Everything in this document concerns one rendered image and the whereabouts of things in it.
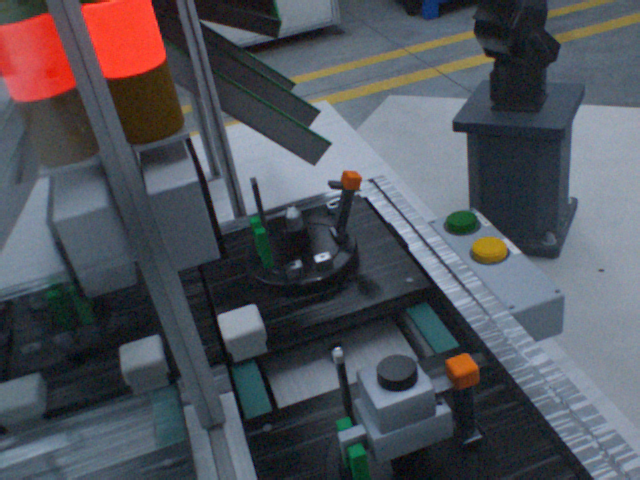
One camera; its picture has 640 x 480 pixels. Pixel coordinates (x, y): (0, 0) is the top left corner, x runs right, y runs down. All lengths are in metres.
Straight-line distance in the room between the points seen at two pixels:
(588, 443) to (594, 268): 0.40
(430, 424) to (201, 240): 0.22
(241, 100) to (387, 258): 0.31
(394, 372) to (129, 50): 0.29
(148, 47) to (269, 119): 0.51
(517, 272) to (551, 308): 0.06
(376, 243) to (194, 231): 0.39
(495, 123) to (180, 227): 0.53
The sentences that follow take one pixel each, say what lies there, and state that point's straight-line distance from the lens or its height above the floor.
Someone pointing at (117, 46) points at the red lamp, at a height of 1.33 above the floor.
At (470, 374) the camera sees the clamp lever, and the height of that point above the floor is 1.07.
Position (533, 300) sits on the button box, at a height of 0.96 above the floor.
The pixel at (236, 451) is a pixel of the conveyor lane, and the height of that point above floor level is 0.96.
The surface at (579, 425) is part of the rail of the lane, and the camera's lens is 0.66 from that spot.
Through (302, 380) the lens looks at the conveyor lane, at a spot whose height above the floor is 0.92.
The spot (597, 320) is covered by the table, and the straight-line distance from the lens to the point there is 0.90.
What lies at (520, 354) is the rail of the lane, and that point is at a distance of 0.71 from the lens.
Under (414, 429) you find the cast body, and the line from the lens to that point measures 0.52.
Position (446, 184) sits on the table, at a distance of 1.18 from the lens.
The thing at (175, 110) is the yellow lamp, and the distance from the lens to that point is 0.50.
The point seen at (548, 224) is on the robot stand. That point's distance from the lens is 0.99.
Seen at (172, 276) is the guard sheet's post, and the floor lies 1.14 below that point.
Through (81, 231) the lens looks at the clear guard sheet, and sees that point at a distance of 0.25.
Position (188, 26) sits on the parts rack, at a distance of 0.90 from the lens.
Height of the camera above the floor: 1.45
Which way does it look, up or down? 34 degrees down
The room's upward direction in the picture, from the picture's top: 11 degrees counter-clockwise
